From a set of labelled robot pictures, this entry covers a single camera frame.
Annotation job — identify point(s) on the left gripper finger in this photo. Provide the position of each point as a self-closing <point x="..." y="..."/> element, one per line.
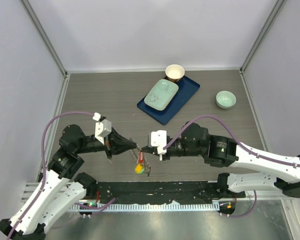
<point x="117" y="136"/>
<point x="121" y="146"/>

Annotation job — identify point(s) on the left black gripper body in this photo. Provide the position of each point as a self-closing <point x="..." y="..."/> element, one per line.
<point x="108" y="145"/>

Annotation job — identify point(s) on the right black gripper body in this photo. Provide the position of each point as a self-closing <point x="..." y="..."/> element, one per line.
<point x="177" y="149"/>

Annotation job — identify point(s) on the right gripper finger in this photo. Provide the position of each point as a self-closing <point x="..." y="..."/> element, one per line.
<point x="153" y="151"/>
<point x="147" y="147"/>

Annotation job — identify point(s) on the red key tag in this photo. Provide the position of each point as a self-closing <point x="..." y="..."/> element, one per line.
<point x="141" y="157"/>

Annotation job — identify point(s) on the yellow key tag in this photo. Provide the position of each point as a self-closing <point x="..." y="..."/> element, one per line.
<point x="138" y="167"/>

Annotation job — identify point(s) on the green key tag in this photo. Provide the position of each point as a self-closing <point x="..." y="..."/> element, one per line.
<point x="141" y="169"/>

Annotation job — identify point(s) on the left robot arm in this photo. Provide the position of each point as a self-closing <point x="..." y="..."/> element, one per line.
<point x="61" y="185"/>

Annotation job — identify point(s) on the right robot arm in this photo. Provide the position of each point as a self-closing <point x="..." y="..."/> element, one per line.
<point x="270" y="171"/>

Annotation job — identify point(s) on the dark blue tray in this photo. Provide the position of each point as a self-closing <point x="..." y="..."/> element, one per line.
<point x="187" y="88"/>

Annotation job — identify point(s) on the light green rectangular plate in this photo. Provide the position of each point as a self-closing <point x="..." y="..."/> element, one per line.
<point x="161" y="94"/>

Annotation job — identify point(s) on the light green bowl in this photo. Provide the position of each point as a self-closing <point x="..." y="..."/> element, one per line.
<point x="225" y="99"/>

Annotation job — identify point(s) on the brown paper cup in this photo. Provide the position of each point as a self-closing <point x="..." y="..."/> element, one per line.
<point x="174" y="72"/>

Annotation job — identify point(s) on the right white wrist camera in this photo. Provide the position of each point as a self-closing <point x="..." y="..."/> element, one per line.
<point x="157" y="140"/>

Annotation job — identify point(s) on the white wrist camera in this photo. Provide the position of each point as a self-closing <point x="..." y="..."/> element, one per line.
<point x="157" y="140"/>
<point x="102" y="130"/>

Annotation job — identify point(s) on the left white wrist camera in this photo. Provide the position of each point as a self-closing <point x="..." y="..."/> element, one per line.
<point x="102" y="130"/>

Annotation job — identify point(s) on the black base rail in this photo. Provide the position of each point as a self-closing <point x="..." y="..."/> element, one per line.
<point x="161" y="192"/>

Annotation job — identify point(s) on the white slotted cable duct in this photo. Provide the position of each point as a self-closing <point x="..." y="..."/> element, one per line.
<point x="171" y="207"/>

